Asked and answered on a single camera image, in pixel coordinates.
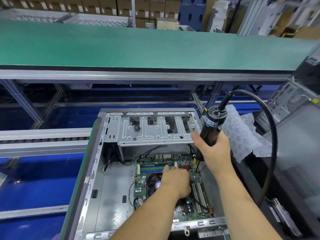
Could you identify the metal heatsink cooler fan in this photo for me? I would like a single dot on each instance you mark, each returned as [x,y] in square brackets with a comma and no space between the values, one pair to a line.
[152,185]

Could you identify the grey computer tower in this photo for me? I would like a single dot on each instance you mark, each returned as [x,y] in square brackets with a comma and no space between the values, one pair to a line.
[295,97]

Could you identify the aluminium roller conveyor rail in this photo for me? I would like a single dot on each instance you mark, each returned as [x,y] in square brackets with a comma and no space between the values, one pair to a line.
[40,141]

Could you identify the green RAM stick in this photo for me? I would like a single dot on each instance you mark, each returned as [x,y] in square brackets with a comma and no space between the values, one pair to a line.
[155,166]

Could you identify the green motherboard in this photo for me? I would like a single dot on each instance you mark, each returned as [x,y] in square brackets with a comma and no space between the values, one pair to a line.
[155,172]

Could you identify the person's right forearm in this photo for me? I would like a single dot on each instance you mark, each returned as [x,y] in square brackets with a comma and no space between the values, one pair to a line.
[247,212]

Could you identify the person's left hand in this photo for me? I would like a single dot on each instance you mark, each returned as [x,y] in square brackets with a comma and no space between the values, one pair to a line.
[175,181]

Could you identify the silver hard drive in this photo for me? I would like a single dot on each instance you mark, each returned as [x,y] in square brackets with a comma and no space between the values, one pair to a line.
[286,215]

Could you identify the dark grey case side panel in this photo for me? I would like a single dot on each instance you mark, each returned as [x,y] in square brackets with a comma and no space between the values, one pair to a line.
[300,167]

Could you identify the person's right hand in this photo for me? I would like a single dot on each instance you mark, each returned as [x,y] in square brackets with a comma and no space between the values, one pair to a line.
[215,155]

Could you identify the black electric screwdriver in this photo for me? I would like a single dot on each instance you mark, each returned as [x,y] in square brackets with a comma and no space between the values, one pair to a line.
[212,126]

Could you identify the white bubble wrap bag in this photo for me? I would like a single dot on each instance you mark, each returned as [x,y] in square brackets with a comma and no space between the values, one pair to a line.
[247,132]

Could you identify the person's left forearm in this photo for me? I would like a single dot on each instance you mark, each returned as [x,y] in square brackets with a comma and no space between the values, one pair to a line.
[145,220]

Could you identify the black and silver computer case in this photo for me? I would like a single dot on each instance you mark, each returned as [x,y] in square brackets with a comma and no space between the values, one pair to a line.
[105,192]

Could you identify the green conveyor belt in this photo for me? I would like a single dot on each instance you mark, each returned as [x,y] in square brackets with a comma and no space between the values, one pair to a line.
[150,45]

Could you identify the stack of cardboard boxes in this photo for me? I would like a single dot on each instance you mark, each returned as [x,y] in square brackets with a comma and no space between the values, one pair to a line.
[90,5]

